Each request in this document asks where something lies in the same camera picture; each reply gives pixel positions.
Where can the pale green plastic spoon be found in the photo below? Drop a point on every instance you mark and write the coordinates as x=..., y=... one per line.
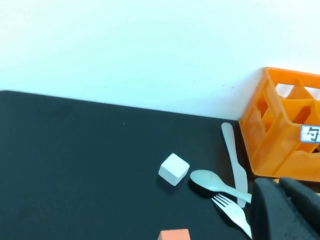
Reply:
x=205, y=178

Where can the orange plastic cutlery holder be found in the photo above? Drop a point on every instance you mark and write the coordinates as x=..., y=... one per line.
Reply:
x=275, y=150

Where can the white plastic fork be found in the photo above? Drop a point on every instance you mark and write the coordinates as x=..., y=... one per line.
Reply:
x=235, y=215

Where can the white foam cube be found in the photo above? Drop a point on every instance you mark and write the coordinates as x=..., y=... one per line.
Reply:
x=173, y=170

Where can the orange foam cube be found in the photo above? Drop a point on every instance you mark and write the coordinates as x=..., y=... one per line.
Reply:
x=175, y=235

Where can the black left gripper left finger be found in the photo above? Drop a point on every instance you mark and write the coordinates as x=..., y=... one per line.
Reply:
x=270, y=215

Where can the translucent grey plastic knife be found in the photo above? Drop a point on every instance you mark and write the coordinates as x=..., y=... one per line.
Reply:
x=228, y=140

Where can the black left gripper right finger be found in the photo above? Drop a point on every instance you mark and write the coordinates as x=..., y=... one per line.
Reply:
x=307, y=205

